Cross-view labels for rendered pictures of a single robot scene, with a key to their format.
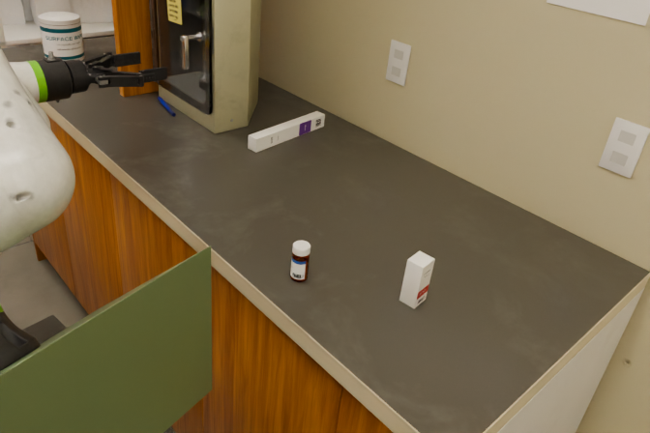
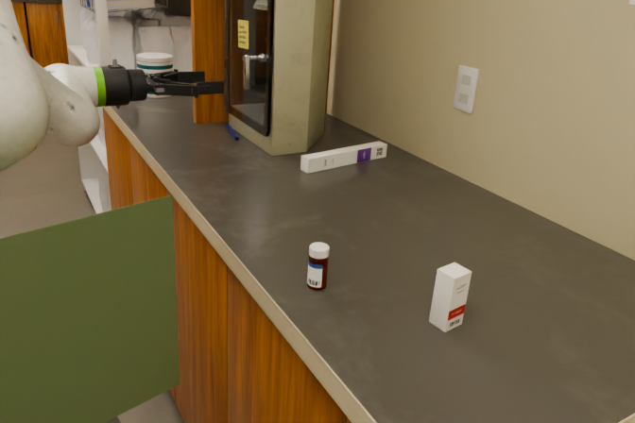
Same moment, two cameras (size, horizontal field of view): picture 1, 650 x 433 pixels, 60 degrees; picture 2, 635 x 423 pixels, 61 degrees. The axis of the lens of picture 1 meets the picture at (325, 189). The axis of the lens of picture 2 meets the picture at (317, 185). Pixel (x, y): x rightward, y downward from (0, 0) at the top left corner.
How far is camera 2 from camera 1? 0.24 m
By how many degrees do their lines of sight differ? 15
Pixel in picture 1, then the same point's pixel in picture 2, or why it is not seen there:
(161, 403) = (103, 380)
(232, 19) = (294, 41)
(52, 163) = (14, 89)
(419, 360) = (438, 388)
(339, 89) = (407, 123)
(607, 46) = not seen: outside the picture
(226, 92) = (285, 114)
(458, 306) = (503, 337)
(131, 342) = (56, 287)
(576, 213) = not seen: outside the picture
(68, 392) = not seen: outside the picture
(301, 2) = (373, 38)
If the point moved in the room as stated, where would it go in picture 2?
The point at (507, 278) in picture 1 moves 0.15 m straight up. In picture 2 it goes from (573, 314) to (596, 230)
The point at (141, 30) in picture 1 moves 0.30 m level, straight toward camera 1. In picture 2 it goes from (217, 60) to (206, 79)
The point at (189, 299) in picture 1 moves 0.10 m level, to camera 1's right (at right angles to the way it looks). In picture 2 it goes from (141, 255) to (229, 273)
